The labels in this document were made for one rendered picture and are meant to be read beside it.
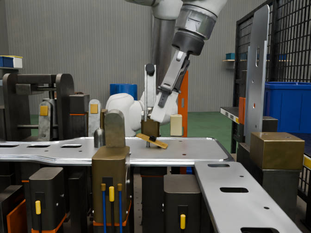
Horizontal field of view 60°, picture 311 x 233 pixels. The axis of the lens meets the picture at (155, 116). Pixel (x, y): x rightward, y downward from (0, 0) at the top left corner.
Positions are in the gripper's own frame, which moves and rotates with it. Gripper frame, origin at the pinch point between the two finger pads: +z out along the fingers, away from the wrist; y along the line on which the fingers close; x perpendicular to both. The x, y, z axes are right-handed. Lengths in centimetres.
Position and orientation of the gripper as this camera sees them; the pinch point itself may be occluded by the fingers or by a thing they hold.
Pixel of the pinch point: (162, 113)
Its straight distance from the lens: 69.0
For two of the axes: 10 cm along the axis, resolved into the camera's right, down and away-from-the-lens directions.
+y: -1.8, 1.1, -9.8
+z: -3.4, 9.3, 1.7
